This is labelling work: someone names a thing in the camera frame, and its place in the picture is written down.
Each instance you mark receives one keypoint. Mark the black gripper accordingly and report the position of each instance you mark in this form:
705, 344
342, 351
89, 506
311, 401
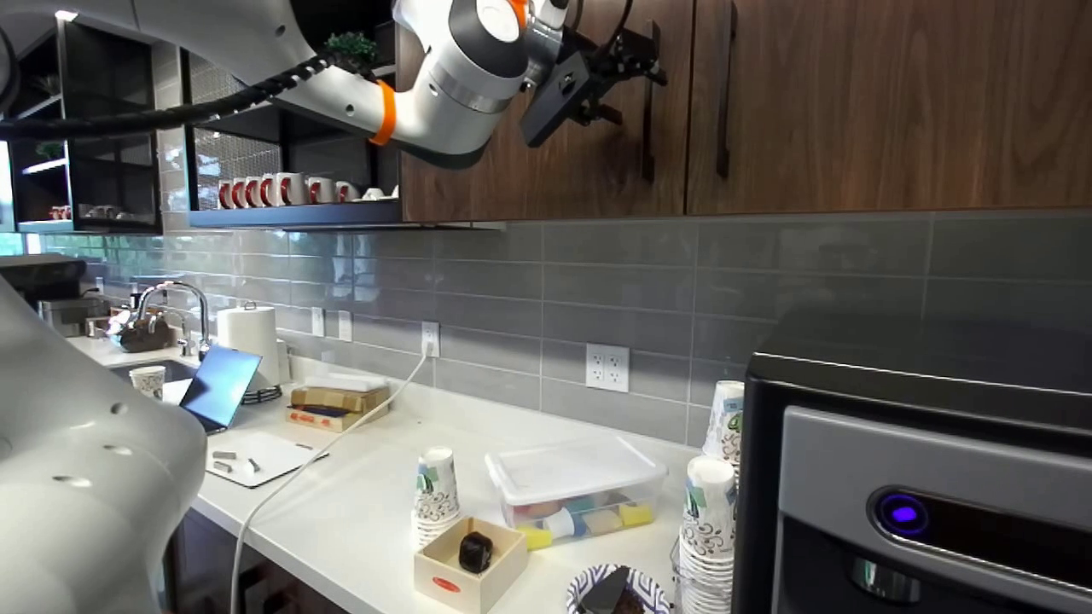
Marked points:
585, 73

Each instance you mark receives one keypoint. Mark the wooden cabinet door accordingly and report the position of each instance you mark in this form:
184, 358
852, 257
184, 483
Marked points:
604, 169
890, 105

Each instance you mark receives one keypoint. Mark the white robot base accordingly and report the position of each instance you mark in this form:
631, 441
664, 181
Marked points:
92, 476

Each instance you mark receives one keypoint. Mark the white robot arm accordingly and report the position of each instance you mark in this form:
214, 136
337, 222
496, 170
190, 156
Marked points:
477, 58

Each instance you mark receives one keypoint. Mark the tall paper cup stack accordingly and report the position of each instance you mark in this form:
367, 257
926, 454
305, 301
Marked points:
723, 421

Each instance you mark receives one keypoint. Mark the flat wooden tray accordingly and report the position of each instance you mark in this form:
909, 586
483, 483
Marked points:
331, 407

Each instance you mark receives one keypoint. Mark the clear plastic container white lid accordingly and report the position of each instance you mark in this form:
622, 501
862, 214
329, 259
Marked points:
576, 487

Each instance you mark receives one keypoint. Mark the paper towel roll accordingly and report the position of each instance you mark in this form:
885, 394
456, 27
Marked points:
253, 330

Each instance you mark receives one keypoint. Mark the short paper cup stack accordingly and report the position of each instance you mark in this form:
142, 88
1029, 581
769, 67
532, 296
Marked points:
436, 493

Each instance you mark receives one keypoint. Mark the chrome sink faucet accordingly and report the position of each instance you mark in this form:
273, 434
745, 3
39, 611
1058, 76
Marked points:
166, 316

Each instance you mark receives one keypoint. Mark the blue tablet computer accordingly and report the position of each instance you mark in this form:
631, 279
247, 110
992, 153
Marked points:
218, 383

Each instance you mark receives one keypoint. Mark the black round object in box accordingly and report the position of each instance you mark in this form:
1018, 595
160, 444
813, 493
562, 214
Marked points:
477, 551

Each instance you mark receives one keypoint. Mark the wrapped paper cup stack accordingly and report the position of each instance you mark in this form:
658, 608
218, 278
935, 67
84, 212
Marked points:
705, 538

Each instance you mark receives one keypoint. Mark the steel black water dispenser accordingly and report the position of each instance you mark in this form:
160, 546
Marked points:
905, 466

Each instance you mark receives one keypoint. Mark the small wooden box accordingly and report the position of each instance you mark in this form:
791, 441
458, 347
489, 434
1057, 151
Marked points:
441, 576

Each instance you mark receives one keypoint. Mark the white paper sheet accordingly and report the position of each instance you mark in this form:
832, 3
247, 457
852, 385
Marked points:
253, 457

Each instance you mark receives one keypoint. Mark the blue patterned paper bowl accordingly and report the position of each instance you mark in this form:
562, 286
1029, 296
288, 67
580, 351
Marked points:
658, 598

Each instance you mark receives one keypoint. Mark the white wall outlet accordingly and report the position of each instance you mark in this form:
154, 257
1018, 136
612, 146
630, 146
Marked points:
604, 367

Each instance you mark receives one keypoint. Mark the blue wall shelf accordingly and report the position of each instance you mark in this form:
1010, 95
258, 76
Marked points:
305, 214

